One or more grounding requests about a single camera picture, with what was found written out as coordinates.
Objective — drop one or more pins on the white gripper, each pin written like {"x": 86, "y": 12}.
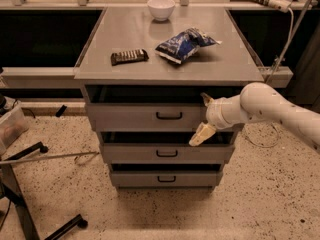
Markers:
{"x": 212, "y": 115}

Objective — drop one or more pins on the grey top drawer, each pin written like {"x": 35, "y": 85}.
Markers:
{"x": 145, "y": 117}

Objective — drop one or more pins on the grey drawer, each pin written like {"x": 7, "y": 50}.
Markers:
{"x": 145, "y": 117}
{"x": 165, "y": 153}
{"x": 165, "y": 179}

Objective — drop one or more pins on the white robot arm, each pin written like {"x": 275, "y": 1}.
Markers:
{"x": 258, "y": 102}

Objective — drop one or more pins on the grey middle drawer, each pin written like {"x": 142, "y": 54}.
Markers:
{"x": 165, "y": 153}

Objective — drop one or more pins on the grey drawer cabinet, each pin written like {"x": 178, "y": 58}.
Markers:
{"x": 218, "y": 70}

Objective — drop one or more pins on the grey bottom drawer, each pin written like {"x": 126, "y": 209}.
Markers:
{"x": 165, "y": 179}

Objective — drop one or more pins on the blue chip bag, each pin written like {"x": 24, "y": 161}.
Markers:
{"x": 182, "y": 46}

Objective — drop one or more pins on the dark chocolate bar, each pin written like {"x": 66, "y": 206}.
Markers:
{"x": 130, "y": 56}

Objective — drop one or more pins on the white ceramic bowl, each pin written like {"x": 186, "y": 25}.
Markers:
{"x": 161, "y": 10}

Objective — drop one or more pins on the small black floor object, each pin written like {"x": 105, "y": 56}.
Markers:
{"x": 60, "y": 111}

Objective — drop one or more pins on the clear plastic storage bin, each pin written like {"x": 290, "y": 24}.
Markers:
{"x": 12, "y": 123}

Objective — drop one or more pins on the thin metal rod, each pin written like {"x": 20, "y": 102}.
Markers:
{"x": 43, "y": 158}

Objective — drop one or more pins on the black rolling stand base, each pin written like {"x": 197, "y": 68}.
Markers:
{"x": 10, "y": 189}

